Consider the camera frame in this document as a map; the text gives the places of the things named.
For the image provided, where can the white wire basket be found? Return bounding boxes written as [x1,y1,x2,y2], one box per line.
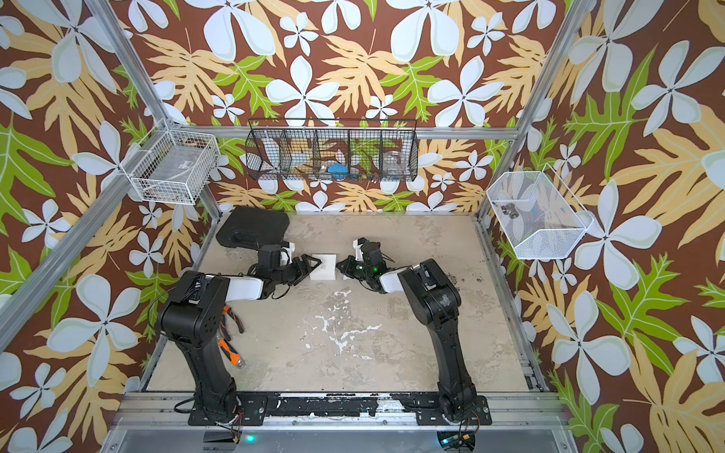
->
[123,120,220,206]

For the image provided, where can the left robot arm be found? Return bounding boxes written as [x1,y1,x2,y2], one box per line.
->
[156,242,323,427]

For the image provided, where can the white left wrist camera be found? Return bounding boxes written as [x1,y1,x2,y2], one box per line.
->
[279,241,296,265]

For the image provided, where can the orange handled pliers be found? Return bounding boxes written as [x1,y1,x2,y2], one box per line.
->
[218,305,245,368]

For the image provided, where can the white mesh basket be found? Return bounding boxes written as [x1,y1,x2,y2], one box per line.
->
[486,164,594,260]

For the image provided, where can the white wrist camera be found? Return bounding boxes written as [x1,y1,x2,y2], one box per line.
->
[279,241,296,265]
[353,237,368,262]

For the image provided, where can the black hard case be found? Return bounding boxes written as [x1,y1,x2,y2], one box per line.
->
[216,206,290,250]

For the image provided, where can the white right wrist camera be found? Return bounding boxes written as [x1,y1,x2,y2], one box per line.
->
[353,237,368,262]

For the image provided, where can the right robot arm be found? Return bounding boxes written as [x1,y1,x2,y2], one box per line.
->
[335,238,492,427]

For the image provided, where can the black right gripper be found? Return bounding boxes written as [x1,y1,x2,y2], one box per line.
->
[334,255,374,281]

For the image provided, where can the black wire basket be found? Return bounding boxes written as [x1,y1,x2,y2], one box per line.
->
[243,119,420,182]

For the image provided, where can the small metal object in basket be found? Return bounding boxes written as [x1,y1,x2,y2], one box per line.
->
[501,203,519,219]

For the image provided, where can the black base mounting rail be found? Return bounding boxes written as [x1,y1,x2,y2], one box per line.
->
[186,392,492,427]

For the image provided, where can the white sleeve jewelry box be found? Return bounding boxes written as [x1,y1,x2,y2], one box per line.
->
[310,254,336,281]

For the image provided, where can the blue object in basket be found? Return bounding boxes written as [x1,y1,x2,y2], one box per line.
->
[328,162,349,180]

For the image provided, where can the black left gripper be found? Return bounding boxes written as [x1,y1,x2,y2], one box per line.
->
[274,254,323,286]

